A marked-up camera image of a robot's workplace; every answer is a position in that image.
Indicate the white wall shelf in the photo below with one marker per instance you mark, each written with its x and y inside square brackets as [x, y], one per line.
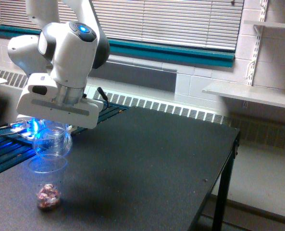
[253, 94]
[272, 24]

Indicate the upper white wall shelf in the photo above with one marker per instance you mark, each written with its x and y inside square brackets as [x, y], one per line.
[272, 24]

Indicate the lower white wall shelf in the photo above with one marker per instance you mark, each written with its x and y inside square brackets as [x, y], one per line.
[253, 94]

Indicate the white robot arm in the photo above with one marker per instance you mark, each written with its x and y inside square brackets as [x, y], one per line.
[58, 61]

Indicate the teal window sill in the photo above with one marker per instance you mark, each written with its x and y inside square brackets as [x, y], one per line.
[147, 50]

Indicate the white window blinds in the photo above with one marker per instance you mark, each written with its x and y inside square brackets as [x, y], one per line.
[198, 24]

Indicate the black table leg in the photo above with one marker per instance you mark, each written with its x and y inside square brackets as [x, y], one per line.
[224, 187]

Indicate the white baseboard heater grille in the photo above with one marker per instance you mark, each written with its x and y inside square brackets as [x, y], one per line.
[15, 81]

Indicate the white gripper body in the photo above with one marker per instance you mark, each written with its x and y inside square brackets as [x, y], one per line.
[44, 98]

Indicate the pink candies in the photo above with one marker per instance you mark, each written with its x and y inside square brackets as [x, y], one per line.
[48, 197]

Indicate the white slotted shelf rail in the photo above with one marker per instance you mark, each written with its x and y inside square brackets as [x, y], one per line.
[251, 69]

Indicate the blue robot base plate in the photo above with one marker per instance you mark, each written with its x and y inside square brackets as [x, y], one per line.
[36, 128]

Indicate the clear plastic cup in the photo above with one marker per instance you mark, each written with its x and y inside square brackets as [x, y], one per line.
[53, 142]
[46, 169]

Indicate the clear plastic cup on table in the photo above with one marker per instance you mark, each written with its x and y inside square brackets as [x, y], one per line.
[46, 169]

